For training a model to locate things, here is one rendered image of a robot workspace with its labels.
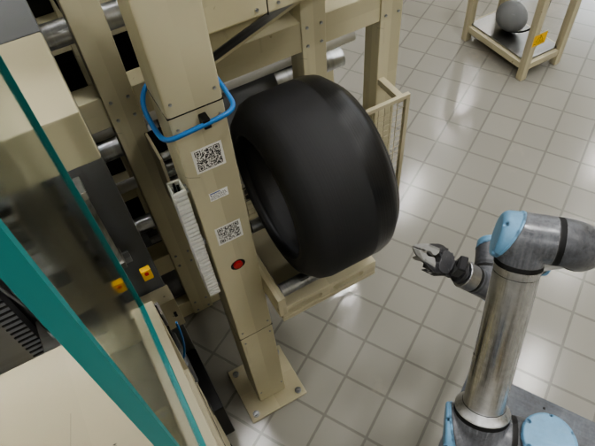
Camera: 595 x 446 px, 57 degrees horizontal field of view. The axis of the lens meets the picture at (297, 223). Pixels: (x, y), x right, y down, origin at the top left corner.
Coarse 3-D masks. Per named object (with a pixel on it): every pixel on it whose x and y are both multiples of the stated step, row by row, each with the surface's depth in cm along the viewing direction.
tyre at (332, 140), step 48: (288, 96) 147; (336, 96) 145; (240, 144) 170; (288, 144) 138; (336, 144) 139; (384, 144) 147; (288, 192) 141; (336, 192) 139; (384, 192) 144; (288, 240) 186; (336, 240) 144; (384, 240) 156
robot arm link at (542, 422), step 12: (516, 420) 151; (528, 420) 148; (540, 420) 148; (552, 420) 148; (516, 432) 148; (528, 432) 146; (540, 432) 146; (552, 432) 146; (564, 432) 146; (516, 444) 146; (528, 444) 144; (540, 444) 144; (552, 444) 144; (564, 444) 144; (576, 444) 144
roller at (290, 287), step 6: (294, 276) 177; (300, 276) 176; (306, 276) 176; (312, 276) 177; (282, 282) 175; (288, 282) 175; (294, 282) 175; (300, 282) 175; (306, 282) 176; (282, 288) 174; (288, 288) 174; (294, 288) 175; (282, 294) 174; (288, 294) 175
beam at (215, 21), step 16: (208, 0) 130; (224, 0) 132; (240, 0) 134; (256, 0) 136; (272, 0) 139; (288, 0) 141; (208, 16) 133; (224, 16) 135; (240, 16) 137; (256, 16) 140; (208, 32) 136
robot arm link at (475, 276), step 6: (468, 264) 177; (474, 270) 174; (480, 270) 176; (468, 276) 174; (474, 276) 174; (480, 276) 175; (462, 282) 176; (468, 282) 174; (474, 282) 174; (462, 288) 177; (468, 288) 176; (474, 288) 176
